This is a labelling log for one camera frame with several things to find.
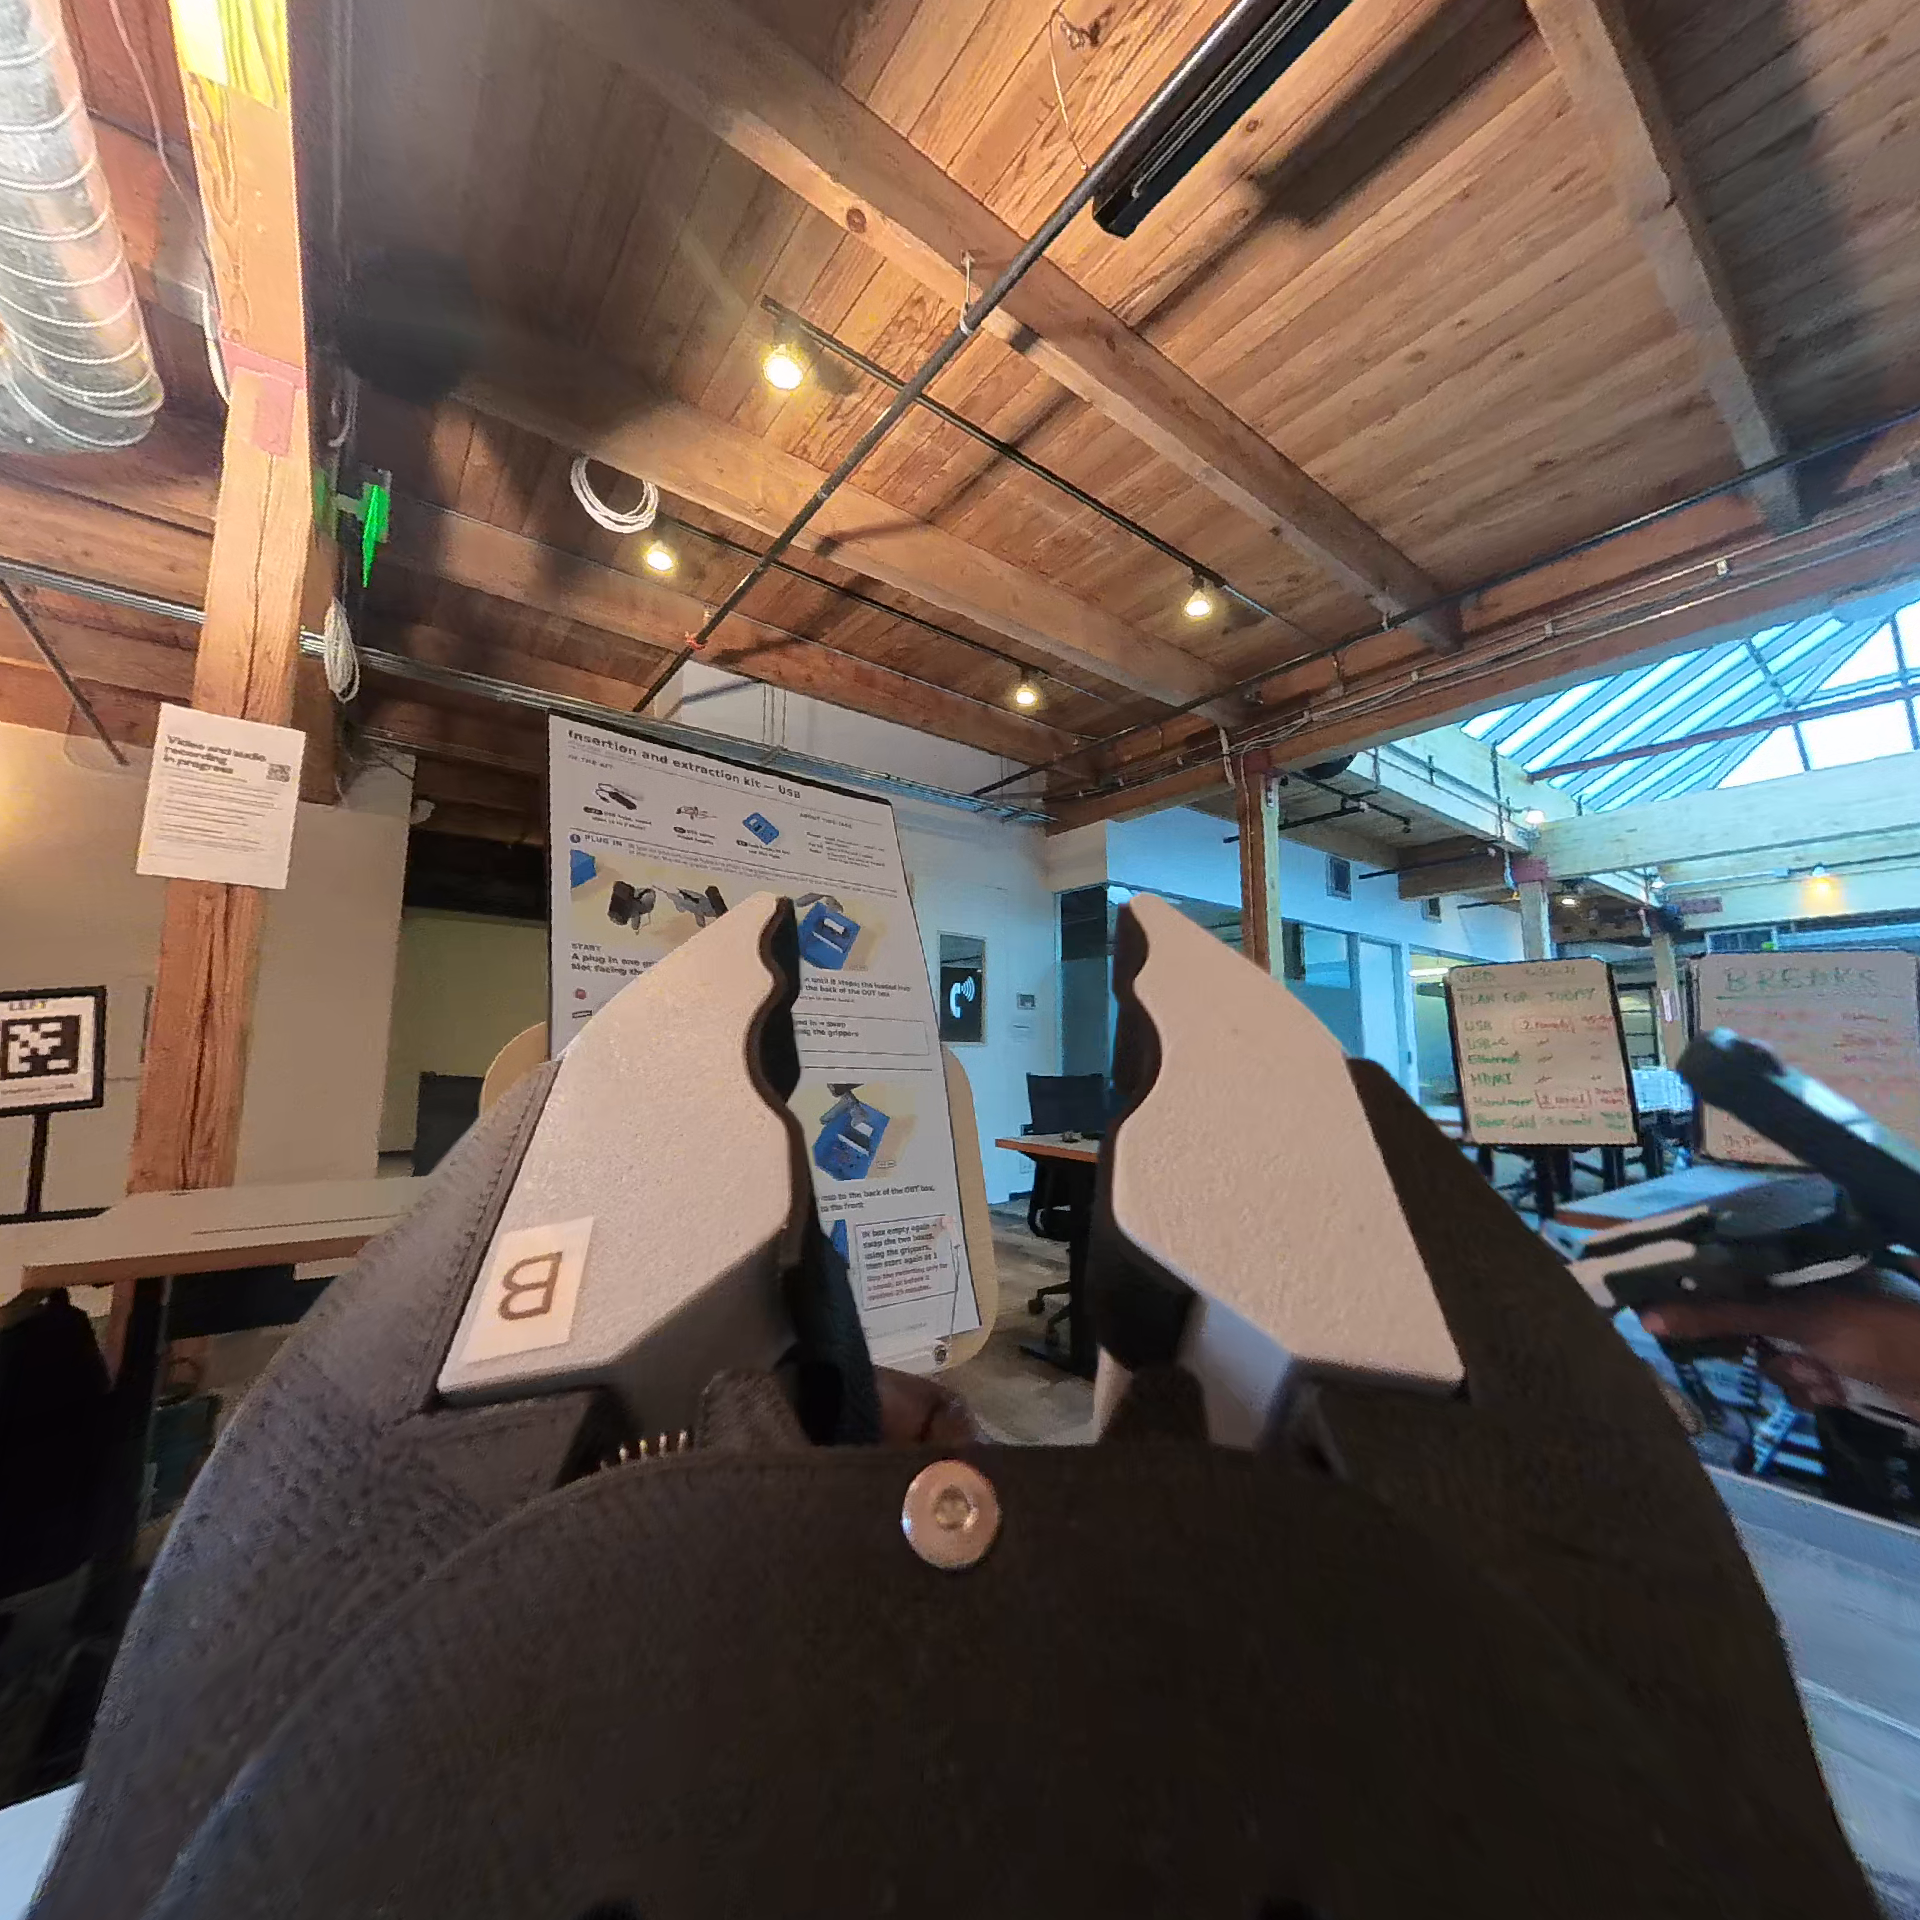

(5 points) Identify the instruction poster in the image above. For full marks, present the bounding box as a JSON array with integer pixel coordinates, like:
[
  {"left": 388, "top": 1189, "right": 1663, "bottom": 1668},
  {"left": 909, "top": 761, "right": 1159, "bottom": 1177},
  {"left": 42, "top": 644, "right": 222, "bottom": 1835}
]
[{"left": 546, "top": 709, "right": 986, "bottom": 1371}]

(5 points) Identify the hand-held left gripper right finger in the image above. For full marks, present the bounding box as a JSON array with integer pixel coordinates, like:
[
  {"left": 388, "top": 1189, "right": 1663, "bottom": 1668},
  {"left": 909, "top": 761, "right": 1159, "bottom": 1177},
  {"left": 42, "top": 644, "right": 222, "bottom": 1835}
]
[{"left": 1088, "top": 892, "right": 1465, "bottom": 1451}]

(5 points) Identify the dark bag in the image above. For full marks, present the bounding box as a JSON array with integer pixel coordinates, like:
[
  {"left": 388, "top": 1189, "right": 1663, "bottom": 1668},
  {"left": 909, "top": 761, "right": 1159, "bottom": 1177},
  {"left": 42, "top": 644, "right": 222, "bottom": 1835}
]
[{"left": 0, "top": 1286, "right": 160, "bottom": 1810}]

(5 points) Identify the green exit sign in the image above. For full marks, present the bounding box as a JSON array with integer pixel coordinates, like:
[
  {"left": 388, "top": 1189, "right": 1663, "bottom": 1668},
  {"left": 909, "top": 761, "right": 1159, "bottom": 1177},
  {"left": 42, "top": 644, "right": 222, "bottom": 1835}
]
[{"left": 312, "top": 462, "right": 395, "bottom": 590}]

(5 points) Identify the black linear ceiling light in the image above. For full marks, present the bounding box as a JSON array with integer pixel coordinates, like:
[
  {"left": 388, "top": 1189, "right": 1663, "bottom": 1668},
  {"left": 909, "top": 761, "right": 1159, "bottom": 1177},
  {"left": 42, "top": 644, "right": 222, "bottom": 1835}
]
[{"left": 1090, "top": 0, "right": 1359, "bottom": 242}]

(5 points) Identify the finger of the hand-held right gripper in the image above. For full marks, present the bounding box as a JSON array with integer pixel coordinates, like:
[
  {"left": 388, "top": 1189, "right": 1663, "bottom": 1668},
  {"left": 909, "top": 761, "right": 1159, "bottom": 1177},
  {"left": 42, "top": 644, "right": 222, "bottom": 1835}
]
[{"left": 1543, "top": 1207, "right": 1721, "bottom": 1309}]

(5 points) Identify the grey topped desk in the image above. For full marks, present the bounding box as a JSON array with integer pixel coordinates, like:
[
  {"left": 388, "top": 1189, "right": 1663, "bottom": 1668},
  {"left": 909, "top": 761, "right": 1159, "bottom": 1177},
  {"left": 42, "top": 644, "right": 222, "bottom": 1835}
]
[{"left": 20, "top": 1174, "right": 439, "bottom": 1296}]

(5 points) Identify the whiteboard with task list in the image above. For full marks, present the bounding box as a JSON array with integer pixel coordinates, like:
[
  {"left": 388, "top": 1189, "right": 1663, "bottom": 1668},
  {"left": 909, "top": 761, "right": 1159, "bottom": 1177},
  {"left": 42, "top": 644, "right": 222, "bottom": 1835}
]
[{"left": 1443, "top": 955, "right": 1639, "bottom": 1151}]

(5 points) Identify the black office chair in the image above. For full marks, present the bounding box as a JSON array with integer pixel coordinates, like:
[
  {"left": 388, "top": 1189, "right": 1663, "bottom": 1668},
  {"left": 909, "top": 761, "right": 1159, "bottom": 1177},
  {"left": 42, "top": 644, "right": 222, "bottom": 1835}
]
[{"left": 1024, "top": 1069, "right": 1115, "bottom": 1359}]

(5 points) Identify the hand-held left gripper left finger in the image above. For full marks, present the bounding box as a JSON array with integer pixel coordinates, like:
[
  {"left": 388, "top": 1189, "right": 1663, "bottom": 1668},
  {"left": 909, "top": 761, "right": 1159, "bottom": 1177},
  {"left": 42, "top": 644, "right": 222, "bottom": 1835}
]
[{"left": 433, "top": 894, "right": 823, "bottom": 1408}]

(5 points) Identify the wooden post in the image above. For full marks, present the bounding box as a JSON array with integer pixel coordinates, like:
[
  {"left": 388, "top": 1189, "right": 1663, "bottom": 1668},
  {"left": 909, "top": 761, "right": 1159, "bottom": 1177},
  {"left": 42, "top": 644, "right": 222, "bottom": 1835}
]
[{"left": 124, "top": 0, "right": 324, "bottom": 1202}]

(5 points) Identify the whiteboard with green heading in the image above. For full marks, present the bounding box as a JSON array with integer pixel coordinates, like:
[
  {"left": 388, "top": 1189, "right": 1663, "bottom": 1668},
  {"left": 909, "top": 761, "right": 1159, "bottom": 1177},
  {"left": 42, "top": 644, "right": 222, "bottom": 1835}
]
[{"left": 1692, "top": 948, "right": 1920, "bottom": 1176}]

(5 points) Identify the silver air duct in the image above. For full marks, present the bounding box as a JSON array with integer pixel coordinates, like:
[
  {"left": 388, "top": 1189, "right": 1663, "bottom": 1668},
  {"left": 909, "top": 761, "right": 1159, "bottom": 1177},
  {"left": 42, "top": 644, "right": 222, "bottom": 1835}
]
[{"left": 0, "top": 0, "right": 168, "bottom": 455}]

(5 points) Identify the coiled white cable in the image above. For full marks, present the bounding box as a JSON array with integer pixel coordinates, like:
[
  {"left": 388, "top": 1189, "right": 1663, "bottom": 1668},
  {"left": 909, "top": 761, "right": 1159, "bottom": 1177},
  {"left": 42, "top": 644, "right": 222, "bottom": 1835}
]
[{"left": 565, "top": 453, "right": 661, "bottom": 537}]

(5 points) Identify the black and white marker sign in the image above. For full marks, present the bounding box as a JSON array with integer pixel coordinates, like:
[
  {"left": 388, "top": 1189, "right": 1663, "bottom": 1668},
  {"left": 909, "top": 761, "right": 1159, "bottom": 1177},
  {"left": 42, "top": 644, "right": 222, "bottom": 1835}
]
[{"left": 0, "top": 983, "right": 110, "bottom": 1219}]

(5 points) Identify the person's right hand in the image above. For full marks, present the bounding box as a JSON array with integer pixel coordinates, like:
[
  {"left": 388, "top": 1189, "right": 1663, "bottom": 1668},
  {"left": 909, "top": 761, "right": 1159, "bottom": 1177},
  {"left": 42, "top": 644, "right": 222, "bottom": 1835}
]
[{"left": 1634, "top": 1273, "right": 1920, "bottom": 1419}]

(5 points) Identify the paper notice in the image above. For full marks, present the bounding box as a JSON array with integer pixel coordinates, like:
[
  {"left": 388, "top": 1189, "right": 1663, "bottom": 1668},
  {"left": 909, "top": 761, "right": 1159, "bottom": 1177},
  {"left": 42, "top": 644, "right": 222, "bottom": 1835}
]
[{"left": 134, "top": 702, "right": 309, "bottom": 894}]

